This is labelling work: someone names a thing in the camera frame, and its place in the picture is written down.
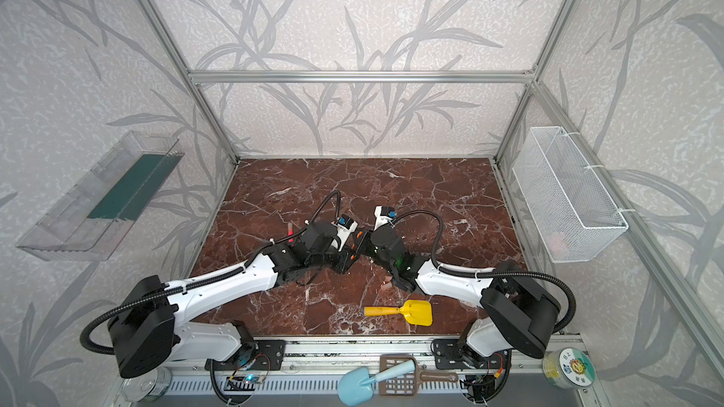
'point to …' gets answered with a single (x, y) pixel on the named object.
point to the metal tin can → (147, 388)
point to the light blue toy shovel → (354, 386)
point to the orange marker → (353, 257)
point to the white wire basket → (572, 213)
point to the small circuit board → (241, 383)
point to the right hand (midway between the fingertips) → (351, 223)
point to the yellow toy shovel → (419, 312)
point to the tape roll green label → (568, 367)
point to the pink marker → (290, 232)
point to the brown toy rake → (406, 383)
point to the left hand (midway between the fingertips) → (360, 247)
